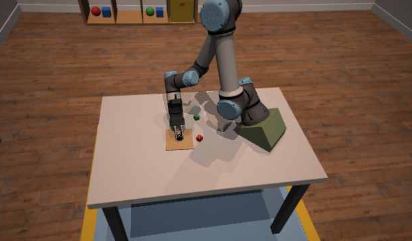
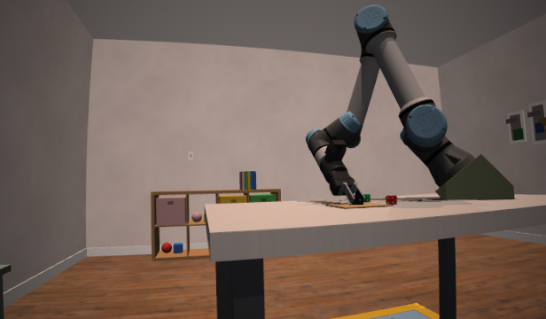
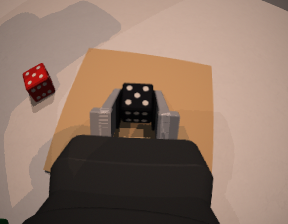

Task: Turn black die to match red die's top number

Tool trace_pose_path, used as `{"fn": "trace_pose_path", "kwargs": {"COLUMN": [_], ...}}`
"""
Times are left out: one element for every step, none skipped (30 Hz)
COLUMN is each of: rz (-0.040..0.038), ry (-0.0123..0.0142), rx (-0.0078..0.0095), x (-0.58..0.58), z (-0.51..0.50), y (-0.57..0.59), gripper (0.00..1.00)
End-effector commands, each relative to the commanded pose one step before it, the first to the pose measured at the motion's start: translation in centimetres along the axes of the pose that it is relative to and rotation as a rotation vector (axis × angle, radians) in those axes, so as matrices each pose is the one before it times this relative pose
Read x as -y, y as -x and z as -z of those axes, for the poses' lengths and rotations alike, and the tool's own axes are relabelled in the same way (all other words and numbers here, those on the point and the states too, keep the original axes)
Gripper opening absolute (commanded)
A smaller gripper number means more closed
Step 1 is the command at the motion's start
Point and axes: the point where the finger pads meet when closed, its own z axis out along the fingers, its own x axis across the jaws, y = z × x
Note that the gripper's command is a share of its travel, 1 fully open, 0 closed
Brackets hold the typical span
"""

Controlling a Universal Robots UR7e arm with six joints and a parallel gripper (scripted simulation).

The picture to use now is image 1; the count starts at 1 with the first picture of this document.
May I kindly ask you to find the orange flat mat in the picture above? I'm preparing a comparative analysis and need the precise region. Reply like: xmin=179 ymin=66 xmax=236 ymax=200
xmin=166 ymin=129 xmax=194 ymax=151

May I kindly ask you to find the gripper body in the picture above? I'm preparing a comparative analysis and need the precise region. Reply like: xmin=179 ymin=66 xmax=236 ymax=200
xmin=167 ymin=92 xmax=185 ymax=127

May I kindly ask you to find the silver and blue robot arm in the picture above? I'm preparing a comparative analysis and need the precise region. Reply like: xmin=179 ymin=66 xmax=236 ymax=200
xmin=164 ymin=0 xmax=270 ymax=126

